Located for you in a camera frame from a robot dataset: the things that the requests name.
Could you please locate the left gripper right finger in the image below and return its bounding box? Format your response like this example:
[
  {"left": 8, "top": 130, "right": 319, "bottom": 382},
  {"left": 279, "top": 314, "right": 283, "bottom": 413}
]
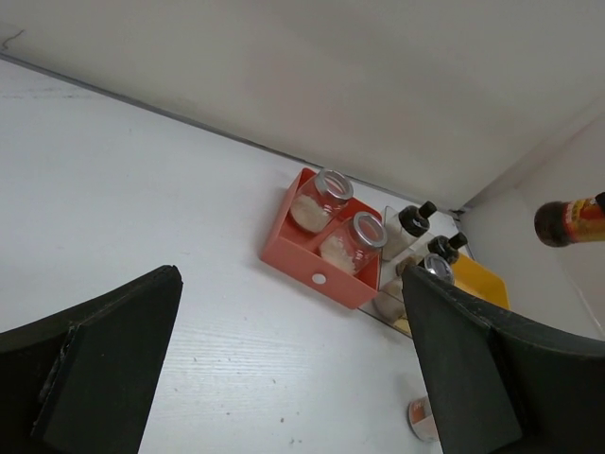
[{"left": 403, "top": 266, "right": 604, "bottom": 453}]

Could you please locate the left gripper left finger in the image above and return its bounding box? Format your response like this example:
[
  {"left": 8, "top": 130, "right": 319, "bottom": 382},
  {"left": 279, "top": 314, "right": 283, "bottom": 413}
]
[{"left": 1, "top": 265, "right": 183, "bottom": 453}]

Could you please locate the silver lid jar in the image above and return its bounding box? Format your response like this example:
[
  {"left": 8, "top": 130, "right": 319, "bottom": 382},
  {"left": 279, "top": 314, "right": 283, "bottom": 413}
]
[{"left": 407, "top": 395, "right": 439, "bottom": 443}]

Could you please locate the black silver lid shaker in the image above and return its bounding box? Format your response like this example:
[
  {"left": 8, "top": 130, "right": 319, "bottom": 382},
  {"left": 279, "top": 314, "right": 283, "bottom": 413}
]
[{"left": 372, "top": 253, "right": 455, "bottom": 324}]

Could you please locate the black faceted lid jar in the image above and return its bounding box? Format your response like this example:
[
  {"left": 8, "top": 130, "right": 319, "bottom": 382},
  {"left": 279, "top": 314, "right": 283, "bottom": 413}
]
[{"left": 395, "top": 231, "right": 469, "bottom": 278}]

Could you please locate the red lid sauce jar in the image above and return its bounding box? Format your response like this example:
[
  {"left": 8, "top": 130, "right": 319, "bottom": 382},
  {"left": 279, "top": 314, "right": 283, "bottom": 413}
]
[{"left": 534, "top": 192, "right": 604, "bottom": 248}]

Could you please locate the black knob lid shaker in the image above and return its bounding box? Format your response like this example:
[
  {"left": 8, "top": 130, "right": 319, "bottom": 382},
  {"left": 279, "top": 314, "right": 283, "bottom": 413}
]
[{"left": 382, "top": 201, "right": 437, "bottom": 261}]

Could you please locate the glass jar of rice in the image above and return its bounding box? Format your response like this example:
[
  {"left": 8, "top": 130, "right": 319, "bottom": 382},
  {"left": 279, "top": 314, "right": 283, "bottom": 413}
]
[{"left": 289, "top": 168, "right": 354, "bottom": 234}]

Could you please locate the yellow tray box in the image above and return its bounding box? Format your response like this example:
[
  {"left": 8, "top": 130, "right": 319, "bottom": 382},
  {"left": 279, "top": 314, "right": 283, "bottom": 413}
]
[{"left": 452, "top": 254, "right": 510, "bottom": 309}]

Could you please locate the clear plastic tray box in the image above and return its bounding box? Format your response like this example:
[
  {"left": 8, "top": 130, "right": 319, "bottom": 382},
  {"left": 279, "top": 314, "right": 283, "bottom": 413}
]
[{"left": 359, "top": 212, "right": 460, "bottom": 339}]

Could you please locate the red tray box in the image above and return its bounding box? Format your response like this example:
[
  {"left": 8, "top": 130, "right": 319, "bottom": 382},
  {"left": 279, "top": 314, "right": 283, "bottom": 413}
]
[{"left": 260, "top": 167, "right": 382, "bottom": 309}]

